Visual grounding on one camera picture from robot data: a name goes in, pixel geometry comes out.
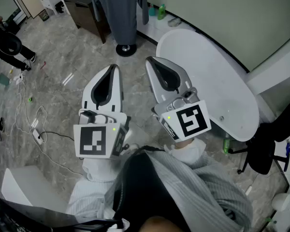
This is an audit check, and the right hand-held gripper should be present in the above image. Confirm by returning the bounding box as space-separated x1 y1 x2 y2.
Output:
145 56 212 144

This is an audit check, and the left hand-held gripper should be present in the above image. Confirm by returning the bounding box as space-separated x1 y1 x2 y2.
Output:
73 64 131 160

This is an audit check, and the grey garment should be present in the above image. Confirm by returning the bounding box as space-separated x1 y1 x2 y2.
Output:
89 0 150 46

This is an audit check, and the person's right forearm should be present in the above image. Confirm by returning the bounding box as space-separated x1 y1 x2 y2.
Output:
164 138 254 232

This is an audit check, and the person's left forearm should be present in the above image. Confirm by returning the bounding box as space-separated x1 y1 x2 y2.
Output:
66 153 130 221

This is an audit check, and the white bathtub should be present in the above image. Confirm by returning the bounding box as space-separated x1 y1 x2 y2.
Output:
155 28 261 142

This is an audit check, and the black coat stand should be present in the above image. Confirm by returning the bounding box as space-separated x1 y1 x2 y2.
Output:
116 43 138 58

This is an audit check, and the grey rag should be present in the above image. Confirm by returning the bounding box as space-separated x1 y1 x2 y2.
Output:
167 17 182 28

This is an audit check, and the green plastic bottle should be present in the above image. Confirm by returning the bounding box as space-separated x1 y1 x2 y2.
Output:
157 3 167 21

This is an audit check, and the white power strip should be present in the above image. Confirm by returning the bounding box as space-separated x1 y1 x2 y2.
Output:
31 128 46 145

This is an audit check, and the dark vanity cabinet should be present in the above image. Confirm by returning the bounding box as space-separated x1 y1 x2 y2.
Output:
62 0 112 44

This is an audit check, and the green bottle with white label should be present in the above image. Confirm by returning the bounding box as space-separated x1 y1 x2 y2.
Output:
222 138 232 155

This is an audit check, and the green waste bin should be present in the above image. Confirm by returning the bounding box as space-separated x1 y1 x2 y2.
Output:
38 9 50 22

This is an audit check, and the person's torso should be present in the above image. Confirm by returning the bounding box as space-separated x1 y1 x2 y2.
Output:
103 146 254 232

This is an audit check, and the teal dustpan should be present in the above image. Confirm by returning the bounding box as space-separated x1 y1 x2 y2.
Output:
0 72 11 87

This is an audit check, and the black office chair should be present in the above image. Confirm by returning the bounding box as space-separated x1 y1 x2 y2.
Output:
228 100 290 176

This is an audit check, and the black flat device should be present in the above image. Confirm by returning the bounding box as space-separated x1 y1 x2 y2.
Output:
0 198 124 232

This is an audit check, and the white round container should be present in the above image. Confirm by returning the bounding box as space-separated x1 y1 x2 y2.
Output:
271 193 290 212

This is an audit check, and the black cable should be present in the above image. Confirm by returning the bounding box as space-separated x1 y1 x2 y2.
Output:
38 130 74 140

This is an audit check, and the white cable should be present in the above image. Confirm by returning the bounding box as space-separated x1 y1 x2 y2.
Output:
11 73 84 176

